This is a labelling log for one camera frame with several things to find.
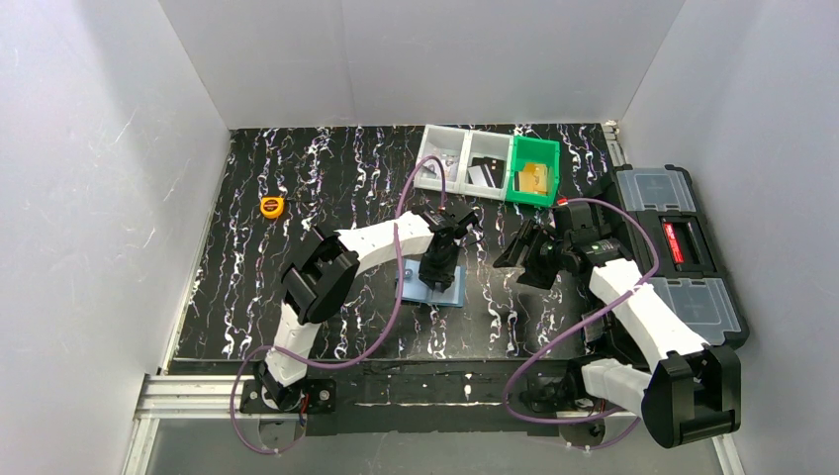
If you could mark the middle grey storage bin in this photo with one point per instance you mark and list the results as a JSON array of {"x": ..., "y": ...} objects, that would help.
[{"x": 493, "y": 145}]

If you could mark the grey credit card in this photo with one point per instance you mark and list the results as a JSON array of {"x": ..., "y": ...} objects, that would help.
[{"x": 481, "y": 175}]

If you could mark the black toolbox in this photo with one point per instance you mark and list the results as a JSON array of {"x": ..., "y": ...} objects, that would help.
[{"x": 672, "y": 227}]

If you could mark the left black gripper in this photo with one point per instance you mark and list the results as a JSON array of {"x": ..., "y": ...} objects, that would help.
[{"x": 436, "y": 267}]

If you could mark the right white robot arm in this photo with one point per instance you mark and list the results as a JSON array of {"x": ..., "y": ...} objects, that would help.
[{"x": 690, "y": 388}]

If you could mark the aluminium frame rail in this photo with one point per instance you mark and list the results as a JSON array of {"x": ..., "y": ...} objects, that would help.
[{"x": 205, "y": 397}]

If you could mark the yellow items in green bin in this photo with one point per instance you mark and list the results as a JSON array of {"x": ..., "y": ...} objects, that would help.
[{"x": 532, "y": 179}]

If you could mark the orange tape measure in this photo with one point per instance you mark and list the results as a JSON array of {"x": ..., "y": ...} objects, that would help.
[{"x": 272, "y": 208}]

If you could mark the green storage bin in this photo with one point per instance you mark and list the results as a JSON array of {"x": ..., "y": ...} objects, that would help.
[{"x": 526, "y": 149}]

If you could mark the left grey storage bin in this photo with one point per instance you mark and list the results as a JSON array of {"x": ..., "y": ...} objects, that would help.
[{"x": 448, "y": 145}]

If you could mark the black object in bin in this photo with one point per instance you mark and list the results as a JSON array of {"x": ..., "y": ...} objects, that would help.
[{"x": 497, "y": 166}]

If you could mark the small items in grey bin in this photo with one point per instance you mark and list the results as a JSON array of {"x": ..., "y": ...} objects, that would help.
[{"x": 446, "y": 167}]

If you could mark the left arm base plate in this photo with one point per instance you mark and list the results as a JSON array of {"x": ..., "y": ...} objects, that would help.
[{"x": 308, "y": 396}]

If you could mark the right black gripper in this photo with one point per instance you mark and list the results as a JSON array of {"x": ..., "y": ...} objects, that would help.
[{"x": 536, "y": 252}]

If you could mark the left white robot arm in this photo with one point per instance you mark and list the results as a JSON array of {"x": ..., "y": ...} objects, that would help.
[{"x": 316, "y": 282}]

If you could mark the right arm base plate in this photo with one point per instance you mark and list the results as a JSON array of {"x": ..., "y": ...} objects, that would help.
[{"x": 547, "y": 397}]

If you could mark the grey storage bin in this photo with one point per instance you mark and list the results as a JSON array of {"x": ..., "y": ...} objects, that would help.
[
  {"x": 493, "y": 145},
  {"x": 448, "y": 145}
]

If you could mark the blue card holder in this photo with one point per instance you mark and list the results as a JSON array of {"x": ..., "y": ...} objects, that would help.
[{"x": 415, "y": 291}]

